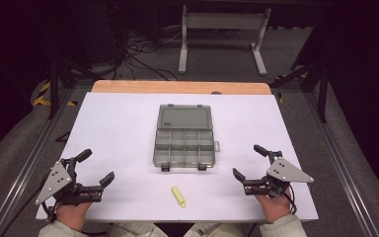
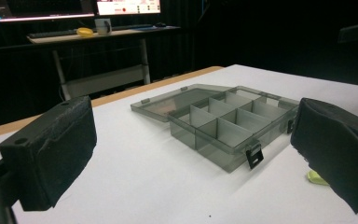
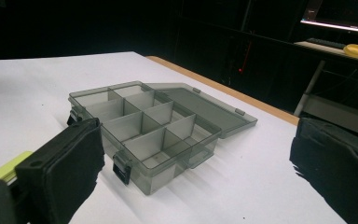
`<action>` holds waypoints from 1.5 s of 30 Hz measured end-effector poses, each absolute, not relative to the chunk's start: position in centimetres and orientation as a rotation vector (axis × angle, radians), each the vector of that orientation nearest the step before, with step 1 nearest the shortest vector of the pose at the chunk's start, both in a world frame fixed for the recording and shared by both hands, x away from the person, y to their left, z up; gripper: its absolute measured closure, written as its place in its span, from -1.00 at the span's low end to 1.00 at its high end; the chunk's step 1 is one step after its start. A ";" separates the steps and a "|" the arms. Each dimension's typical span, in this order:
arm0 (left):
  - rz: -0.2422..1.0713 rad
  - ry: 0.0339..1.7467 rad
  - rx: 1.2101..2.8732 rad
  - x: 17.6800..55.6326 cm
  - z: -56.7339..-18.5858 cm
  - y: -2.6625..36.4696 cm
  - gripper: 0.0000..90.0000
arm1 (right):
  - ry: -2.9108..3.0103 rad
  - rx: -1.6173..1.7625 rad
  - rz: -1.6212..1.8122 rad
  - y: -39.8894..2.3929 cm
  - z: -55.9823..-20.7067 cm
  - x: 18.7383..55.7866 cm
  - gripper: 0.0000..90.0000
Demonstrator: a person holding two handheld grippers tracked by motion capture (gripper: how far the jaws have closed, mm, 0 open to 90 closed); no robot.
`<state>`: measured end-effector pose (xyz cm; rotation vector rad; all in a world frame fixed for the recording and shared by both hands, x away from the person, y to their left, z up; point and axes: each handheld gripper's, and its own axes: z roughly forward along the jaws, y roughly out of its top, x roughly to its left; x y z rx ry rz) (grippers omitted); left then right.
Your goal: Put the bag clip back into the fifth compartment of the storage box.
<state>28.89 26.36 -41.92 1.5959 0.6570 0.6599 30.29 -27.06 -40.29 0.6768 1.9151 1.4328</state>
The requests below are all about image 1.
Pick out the white metal stand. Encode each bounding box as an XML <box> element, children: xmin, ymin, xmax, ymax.
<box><xmin>177</xmin><ymin>4</ymin><xmax>273</xmax><ymax>77</ymax></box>

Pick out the person's right hand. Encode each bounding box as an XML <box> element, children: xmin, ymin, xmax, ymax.
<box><xmin>254</xmin><ymin>189</ymin><xmax>293</xmax><ymax>224</ymax></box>

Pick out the person's left hand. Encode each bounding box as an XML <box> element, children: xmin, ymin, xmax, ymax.
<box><xmin>55</xmin><ymin>201</ymin><xmax>93</xmax><ymax>232</ymax></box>

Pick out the black metal stand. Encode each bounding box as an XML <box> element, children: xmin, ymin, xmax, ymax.
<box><xmin>46</xmin><ymin>57</ymin><xmax>96</xmax><ymax>120</ymax></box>
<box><xmin>268</xmin><ymin>58</ymin><xmax>331</xmax><ymax>123</ymax></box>

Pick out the bundle of black floor cables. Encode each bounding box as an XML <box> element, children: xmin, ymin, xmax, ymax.
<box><xmin>111</xmin><ymin>28</ymin><xmax>183</xmax><ymax>82</ymax></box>

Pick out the aluminium rail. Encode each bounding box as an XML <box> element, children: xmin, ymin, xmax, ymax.
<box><xmin>303</xmin><ymin>92</ymin><xmax>379</xmax><ymax>237</ymax></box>
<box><xmin>0</xmin><ymin>87</ymin><xmax>77</xmax><ymax>237</ymax></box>

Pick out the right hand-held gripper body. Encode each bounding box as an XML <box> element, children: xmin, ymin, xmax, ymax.
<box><xmin>263</xmin><ymin>157</ymin><xmax>315</xmax><ymax>198</ymax></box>

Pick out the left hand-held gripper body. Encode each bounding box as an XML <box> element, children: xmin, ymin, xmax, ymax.
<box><xmin>35</xmin><ymin>157</ymin><xmax>87</xmax><ymax>207</ymax></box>

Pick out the right hand-held gripper cable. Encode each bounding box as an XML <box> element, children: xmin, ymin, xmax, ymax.
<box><xmin>281</xmin><ymin>184</ymin><xmax>298</xmax><ymax>215</ymax></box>

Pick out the white board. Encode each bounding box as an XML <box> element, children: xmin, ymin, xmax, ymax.
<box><xmin>36</xmin><ymin>91</ymin><xmax>320</xmax><ymax>223</ymax></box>

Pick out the clear plastic compartment box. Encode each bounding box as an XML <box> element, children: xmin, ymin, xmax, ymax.
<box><xmin>152</xmin><ymin>103</ymin><xmax>221</xmax><ymax>173</ymax></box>

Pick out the wooden table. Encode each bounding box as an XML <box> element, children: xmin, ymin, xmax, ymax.
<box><xmin>91</xmin><ymin>79</ymin><xmax>273</xmax><ymax>97</ymax></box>

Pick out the small yellow bar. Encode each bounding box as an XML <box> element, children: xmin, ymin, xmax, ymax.
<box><xmin>171</xmin><ymin>186</ymin><xmax>188</xmax><ymax>209</ymax></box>

